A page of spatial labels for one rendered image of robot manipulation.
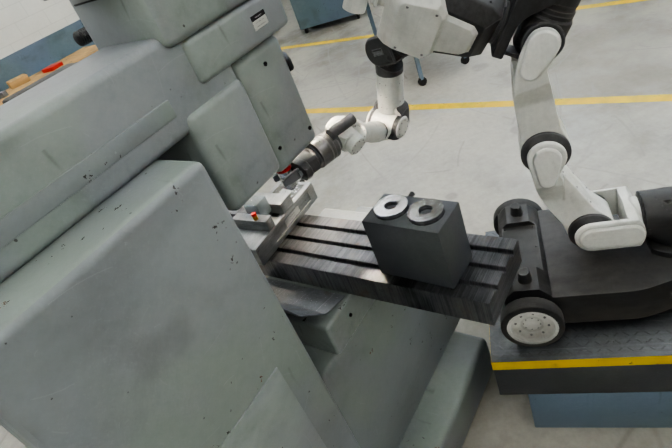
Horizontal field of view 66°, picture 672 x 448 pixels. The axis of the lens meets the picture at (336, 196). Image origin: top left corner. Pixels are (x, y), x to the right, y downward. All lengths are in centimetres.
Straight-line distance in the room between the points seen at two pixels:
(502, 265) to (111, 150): 94
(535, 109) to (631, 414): 113
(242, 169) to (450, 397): 126
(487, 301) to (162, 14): 94
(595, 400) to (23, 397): 173
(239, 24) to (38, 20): 721
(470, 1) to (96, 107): 91
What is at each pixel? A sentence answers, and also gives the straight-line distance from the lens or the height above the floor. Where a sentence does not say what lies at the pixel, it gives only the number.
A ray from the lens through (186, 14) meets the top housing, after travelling 115.
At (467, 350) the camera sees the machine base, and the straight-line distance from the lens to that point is 223.
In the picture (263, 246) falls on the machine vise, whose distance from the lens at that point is 165.
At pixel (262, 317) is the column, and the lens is 119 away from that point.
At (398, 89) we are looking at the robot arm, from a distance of 175.
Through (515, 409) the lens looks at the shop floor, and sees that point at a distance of 230.
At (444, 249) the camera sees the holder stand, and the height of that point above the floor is 111.
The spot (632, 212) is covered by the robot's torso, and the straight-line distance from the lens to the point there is 189.
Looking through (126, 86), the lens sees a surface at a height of 171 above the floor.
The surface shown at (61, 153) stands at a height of 168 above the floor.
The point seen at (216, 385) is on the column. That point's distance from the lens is 114.
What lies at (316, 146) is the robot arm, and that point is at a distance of 153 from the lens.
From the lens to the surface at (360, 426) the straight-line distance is 179.
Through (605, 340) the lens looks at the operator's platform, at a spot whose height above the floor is 40.
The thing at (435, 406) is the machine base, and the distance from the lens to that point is 211.
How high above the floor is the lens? 194
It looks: 32 degrees down
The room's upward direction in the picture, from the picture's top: 22 degrees counter-clockwise
